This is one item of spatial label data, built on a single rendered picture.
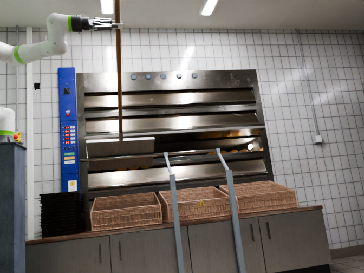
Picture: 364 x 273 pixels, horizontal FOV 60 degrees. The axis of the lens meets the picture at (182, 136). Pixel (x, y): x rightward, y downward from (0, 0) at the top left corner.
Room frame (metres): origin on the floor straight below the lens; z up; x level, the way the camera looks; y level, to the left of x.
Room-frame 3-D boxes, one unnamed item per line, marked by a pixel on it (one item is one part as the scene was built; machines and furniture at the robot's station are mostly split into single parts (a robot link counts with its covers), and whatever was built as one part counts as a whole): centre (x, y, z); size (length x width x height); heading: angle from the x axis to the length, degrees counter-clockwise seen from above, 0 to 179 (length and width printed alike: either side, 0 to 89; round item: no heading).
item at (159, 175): (3.15, 0.04, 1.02); 1.79 x 0.11 x 0.19; 102
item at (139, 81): (3.18, 0.05, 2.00); 1.80 x 0.08 x 0.21; 102
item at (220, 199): (2.89, -0.04, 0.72); 0.56 x 0.49 x 0.28; 103
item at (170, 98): (3.15, 0.04, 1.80); 1.79 x 0.11 x 0.19; 102
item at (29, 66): (2.84, 1.40, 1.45); 0.05 x 0.02 x 2.30; 102
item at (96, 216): (2.77, 0.54, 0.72); 0.56 x 0.49 x 0.28; 101
